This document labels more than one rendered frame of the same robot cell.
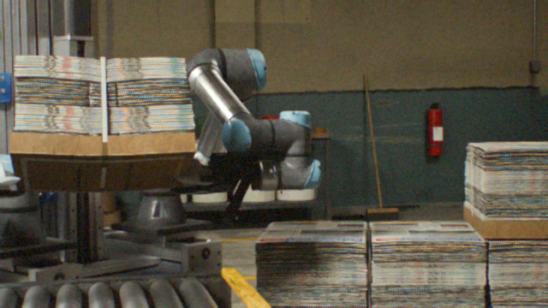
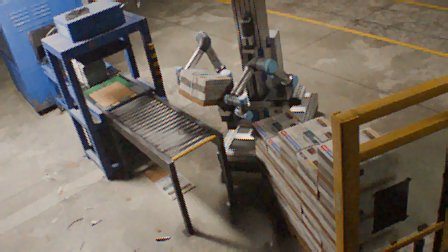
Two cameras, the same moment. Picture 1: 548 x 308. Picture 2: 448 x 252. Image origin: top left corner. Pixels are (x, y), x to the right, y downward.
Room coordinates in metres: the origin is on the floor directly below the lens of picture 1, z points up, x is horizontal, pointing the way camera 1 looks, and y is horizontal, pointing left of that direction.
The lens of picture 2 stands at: (0.95, -2.97, 2.87)
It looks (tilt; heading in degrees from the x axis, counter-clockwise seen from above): 31 degrees down; 71
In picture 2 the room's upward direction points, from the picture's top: 11 degrees counter-clockwise
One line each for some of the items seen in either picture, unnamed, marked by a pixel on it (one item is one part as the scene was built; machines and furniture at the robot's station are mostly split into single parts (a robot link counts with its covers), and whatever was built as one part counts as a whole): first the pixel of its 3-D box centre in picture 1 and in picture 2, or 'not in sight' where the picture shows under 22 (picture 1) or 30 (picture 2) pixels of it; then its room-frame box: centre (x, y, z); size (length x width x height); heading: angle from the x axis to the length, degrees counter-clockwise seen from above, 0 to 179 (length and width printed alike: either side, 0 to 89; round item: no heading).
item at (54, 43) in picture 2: not in sight; (93, 33); (1.38, 1.70, 1.50); 0.94 x 0.68 x 0.10; 12
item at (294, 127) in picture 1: (289, 133); (241, 103); (2.16, -0.04, 1.10); 0.11 x 0.08 x 0.11; 115
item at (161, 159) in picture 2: not in sight; (135, 139); (1.34, 0.65, 0.74); 1.34 x 0.05 x 0.12; 102
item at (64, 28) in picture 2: not in sight; (89, 19); (1.38, 1.70, 1.65); 0.60 x 0.45 x 0.20; 12
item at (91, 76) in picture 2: not in sight; (90, 68); (1.26, 2.26, 0.93); 0.38 x 0.30 x 0.26; 102
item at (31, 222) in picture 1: (16, 223); not in sight; (2.35, 0.68, 0.87); 0.15 x 0.15 x 0.10
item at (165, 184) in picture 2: not in sight; (174, 184); (1.59, 0.74, 0.01); 0.37 x 0.28 x 0.01; 102
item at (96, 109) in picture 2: not in sight; (113, 95); (1.38, 1.70, 0.75); 0.70 x 0.65 x 0.10; 102
